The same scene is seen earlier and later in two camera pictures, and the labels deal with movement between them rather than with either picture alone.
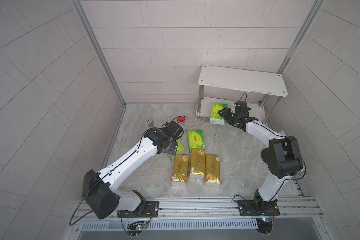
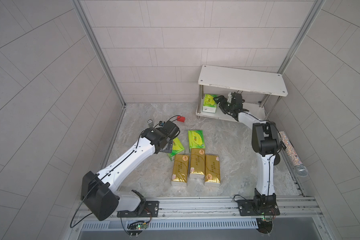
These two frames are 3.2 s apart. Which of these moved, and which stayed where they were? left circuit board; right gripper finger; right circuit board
Moved: right gripper finger
Stayed: right circuit board; left circuit board
